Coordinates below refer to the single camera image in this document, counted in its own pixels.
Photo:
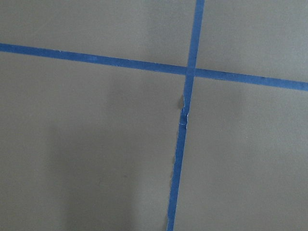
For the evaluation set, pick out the blue tape grid lines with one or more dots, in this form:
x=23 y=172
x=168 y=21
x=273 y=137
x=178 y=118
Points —
x=190 y=71

